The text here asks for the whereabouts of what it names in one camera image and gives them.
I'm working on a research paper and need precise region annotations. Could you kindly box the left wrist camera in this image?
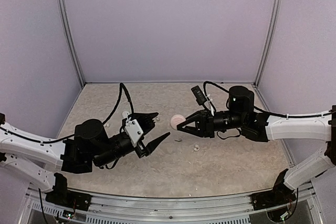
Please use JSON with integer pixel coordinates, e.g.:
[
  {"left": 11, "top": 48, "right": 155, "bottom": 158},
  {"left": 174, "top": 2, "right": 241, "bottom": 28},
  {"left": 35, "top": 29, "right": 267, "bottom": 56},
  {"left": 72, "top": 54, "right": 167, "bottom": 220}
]
[{"left": 124, "top": 119, "right": 143, "bottom": 147}]

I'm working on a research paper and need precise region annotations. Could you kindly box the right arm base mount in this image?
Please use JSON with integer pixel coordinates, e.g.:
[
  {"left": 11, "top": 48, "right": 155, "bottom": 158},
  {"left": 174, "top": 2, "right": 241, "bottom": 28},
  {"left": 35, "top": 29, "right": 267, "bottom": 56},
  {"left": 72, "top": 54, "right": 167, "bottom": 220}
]
[{"left": 250, "top": 169, "right": 297, "bottom": 210}]

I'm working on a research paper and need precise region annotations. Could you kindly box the white earbud charging case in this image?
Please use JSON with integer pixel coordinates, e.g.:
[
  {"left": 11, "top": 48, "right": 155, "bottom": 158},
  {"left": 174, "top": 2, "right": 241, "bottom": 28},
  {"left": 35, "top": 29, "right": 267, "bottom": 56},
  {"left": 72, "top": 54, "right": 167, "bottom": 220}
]
[{"left": 122, "top": 111, "right": 131, "bottom": 120}]

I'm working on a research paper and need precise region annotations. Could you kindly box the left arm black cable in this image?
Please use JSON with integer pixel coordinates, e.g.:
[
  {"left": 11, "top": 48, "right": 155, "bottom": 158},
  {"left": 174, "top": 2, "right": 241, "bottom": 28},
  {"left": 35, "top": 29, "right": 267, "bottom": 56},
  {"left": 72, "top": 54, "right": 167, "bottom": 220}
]
[{"left": 0, "top": 82, "right": 136, "bottom": 146}]

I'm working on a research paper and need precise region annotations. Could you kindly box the pink earbud charging case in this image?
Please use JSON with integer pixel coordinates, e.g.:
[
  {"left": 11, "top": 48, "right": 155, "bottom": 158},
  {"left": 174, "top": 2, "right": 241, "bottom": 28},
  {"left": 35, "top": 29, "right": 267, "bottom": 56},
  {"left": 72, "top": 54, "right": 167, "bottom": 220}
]
[{"left": 170, "top": 114, "right": 186, "bottom": 130}]

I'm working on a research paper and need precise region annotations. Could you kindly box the left aluminium frame post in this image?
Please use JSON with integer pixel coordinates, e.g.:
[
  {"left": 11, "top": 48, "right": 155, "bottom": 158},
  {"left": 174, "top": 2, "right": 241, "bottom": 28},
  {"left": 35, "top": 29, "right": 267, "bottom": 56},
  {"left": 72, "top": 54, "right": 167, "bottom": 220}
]
[{"left": 57, "top": 0, "right": 86, "bottom": 89}]

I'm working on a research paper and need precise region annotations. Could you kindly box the white earbud right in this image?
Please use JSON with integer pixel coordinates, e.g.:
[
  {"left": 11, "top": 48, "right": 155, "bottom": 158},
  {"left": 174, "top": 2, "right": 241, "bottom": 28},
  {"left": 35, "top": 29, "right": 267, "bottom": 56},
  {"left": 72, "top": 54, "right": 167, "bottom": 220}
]
[{"left": 193, "top": 144, "right": 200, "bottom": 152}]

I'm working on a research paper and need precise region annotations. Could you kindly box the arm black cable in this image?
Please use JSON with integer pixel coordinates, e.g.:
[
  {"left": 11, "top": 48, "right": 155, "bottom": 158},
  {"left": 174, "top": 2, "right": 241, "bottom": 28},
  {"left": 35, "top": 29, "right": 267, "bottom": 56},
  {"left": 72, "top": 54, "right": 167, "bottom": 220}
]
[
  {"left": 0, "top": 82, "right": 136, "bottom": 146},
  {"left": 203, "top": 81, "right": 336, "bottom": 120}
]

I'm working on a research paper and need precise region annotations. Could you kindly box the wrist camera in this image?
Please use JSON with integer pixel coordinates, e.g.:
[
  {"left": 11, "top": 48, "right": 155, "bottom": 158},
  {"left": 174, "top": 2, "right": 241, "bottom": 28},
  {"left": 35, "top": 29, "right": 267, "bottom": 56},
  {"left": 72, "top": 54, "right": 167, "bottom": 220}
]
[
  {"left": 191, "top": 86, "right": 210, "bottom": 106},
  {"left": 124, "top": 119, "right": 143, "bottom": 147}
]

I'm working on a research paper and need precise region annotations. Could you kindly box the aluminium frame post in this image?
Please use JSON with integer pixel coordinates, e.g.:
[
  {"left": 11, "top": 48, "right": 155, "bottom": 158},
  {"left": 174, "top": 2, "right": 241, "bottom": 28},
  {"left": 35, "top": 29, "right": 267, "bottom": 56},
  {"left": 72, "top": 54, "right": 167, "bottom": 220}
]
[
  {"left": 254, "top": 0, "right": 281, "bottom": 89},
  {"left": 57, "top": 0, "right": 86, "bottom": 89}
]

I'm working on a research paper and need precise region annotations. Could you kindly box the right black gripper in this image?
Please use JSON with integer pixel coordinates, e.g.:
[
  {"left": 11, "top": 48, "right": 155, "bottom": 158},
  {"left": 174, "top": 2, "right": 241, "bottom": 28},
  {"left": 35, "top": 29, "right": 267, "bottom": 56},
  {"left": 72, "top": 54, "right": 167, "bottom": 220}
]
[{"left": 177, "top": 109, "right": 246, "bottom": 138}]

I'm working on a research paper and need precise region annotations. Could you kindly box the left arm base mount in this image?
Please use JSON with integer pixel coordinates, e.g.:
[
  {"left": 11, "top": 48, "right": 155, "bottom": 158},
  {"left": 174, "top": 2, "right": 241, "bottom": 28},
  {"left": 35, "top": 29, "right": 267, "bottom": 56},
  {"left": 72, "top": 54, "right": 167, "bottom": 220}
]
[{"left": 46, "top": 173, "right": 92, "bottom": 211}]

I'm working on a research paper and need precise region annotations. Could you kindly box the right aluminium frame post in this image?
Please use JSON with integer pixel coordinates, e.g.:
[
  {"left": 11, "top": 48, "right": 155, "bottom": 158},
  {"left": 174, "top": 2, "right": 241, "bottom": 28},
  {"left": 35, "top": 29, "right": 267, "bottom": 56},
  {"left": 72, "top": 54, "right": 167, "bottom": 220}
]
[{"left": 254, "top": 0, "right": 281, "bottom": 89}]

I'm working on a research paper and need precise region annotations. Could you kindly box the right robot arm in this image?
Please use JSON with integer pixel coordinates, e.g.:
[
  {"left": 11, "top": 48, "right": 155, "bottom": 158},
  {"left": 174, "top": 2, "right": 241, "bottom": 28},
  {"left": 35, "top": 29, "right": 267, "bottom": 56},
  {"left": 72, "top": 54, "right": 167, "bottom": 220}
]
[{"left": 170, "top": 86, "right": 335, "bottom": 205}]

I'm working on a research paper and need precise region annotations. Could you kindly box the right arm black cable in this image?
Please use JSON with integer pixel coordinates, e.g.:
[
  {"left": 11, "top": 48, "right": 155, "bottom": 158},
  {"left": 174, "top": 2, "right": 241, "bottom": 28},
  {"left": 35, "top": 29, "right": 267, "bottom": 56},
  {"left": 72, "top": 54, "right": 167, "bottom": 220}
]
[{"left": 203, "top": 81, "right": 336, "bottom": 120}]

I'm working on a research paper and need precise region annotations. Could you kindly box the front aluminium rail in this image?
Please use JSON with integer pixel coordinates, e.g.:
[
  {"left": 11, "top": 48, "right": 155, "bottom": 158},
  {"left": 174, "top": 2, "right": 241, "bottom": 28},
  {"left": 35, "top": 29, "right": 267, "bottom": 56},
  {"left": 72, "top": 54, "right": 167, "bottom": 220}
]
[{"left": 18, "top": 183, "right": 327, "bottom": 223}]

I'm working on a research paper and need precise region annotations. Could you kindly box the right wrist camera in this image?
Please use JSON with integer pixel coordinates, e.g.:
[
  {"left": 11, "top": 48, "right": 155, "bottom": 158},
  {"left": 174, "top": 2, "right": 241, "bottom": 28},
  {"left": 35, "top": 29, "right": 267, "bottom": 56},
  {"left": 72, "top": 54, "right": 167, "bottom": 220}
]
[{"left": 191, "top": 86, "right": 210, "bottom": 106}]

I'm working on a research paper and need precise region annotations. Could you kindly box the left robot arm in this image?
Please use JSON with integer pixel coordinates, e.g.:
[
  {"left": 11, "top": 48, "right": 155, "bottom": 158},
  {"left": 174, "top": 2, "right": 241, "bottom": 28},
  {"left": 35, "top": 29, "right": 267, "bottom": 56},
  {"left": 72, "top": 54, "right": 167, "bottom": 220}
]
[{"left": 1, "top": 111, "right": 170, "bottom": 206}]

